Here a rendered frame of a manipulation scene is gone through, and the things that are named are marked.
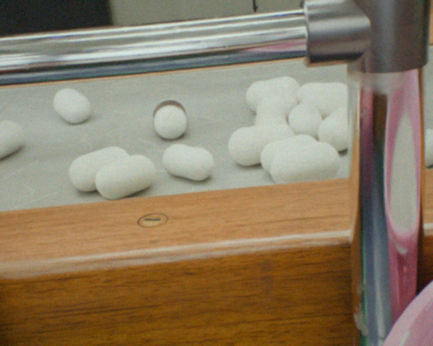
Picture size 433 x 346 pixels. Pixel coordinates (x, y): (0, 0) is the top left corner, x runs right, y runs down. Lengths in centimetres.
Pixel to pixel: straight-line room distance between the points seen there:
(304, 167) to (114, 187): 9
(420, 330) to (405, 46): 8
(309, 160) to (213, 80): 23
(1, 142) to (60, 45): 24
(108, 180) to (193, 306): 11
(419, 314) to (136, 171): 19
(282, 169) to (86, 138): 16
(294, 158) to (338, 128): 5
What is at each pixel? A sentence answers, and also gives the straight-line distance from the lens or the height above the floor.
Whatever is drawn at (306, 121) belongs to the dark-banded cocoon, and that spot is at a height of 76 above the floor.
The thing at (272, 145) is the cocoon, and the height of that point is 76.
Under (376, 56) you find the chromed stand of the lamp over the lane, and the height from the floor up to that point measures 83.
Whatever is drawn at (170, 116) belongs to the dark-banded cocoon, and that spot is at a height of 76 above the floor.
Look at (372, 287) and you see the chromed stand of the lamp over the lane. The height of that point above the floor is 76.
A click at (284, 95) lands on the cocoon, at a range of 44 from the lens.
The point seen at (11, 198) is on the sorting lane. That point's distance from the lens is 38.
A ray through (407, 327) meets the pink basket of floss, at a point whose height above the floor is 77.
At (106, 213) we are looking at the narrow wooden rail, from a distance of 28.
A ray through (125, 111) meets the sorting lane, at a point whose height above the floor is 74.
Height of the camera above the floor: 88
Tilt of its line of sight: 23 degrees down
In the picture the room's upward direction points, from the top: 6 degrees counter-clockwise
